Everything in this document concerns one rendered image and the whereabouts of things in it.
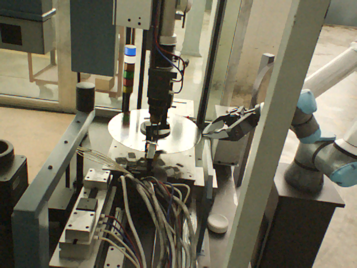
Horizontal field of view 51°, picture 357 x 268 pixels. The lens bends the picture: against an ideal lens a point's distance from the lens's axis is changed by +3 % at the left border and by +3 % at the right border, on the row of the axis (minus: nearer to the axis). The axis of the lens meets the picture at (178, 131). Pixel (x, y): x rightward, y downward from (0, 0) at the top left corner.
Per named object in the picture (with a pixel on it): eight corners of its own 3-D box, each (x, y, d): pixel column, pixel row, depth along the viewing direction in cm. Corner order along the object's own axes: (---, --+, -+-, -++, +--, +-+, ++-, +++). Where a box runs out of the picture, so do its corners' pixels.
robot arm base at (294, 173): (315, 172, 158) (322, 152, 153) (328, 194, 144) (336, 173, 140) (279, 167, 157) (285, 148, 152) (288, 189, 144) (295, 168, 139)
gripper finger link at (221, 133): (210, 136, 129) (234, 129, 125) (205, 143, 124) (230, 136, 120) (207, 128, 128) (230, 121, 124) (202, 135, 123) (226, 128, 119)
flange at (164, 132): (177, 132, 130) (178, 125, 129) (152, 139, 123) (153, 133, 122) (158, 119, 137) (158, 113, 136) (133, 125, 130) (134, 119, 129)
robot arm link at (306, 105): (320, 119, 108) (310, 99, 103) (283, 129, 114) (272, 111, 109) (317, 100, 114) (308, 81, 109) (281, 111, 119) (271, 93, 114)
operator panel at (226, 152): (209, 132, 178) (215, 104, 171) (231, 135, 178) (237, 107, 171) (213, 163, 153) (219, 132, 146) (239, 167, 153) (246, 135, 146)
